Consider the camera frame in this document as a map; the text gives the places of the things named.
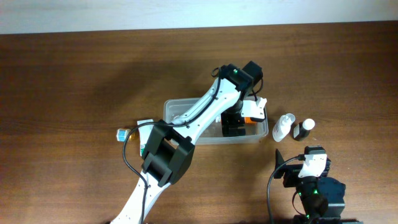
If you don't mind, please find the orange tablet tube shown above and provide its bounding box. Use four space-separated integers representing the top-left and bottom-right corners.
244 117 256 124

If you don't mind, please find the white green medicine box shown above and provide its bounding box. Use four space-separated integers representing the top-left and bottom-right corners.
138 124 154 156

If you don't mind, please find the small blue-label gold-cap bottle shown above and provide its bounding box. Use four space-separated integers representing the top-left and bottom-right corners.
116 128 136 142

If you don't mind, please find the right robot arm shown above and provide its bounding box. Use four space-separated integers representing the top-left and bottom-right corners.
266 146 360 224

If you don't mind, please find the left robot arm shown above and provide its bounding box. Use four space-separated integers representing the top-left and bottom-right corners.
112 61 266 223

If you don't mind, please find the clear plastic container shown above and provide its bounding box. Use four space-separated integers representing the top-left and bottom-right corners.
163 98 269 145

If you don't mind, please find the white bottle clear cap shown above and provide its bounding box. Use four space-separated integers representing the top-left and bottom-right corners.
272 113 295 142

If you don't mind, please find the dark bottle white cap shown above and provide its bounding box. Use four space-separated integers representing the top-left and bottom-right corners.
293 118 315 141

